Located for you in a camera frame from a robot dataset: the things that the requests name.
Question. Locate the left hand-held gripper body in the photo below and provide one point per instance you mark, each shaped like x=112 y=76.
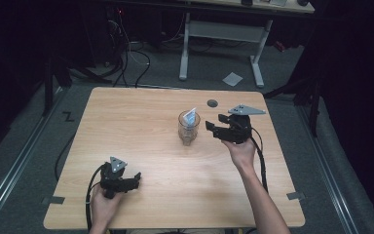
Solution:
x=113 y=182

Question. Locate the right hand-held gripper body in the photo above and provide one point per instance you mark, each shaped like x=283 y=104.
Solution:
x=238 y=128

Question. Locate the clear glass cup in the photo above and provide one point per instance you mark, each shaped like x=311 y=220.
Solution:
x=188 y=131

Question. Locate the white toothpaste tube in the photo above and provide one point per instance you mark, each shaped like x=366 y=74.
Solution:
x=190 y=117

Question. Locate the person's right hand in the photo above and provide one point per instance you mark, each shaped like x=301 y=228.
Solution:
x=242 y=154

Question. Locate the person's left hand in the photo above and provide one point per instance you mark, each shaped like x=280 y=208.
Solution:
x=103 y=208

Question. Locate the grey paper sheet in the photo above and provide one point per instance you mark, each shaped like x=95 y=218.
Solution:
x=232 y=79

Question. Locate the grey tape strip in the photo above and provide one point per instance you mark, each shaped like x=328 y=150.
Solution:
x=295 y=196
x=54 y=200

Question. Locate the black metal stand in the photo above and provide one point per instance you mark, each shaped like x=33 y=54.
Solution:
x=48 y=87
x=314 y=104

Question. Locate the white-legged wooden desk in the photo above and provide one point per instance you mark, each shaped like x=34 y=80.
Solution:
x=227 y=31

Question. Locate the small red object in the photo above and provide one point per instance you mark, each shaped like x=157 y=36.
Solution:
x=280 y=46

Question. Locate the metal floor rail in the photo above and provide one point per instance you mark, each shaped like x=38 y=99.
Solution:
x=19 y=162
x=329 y=175

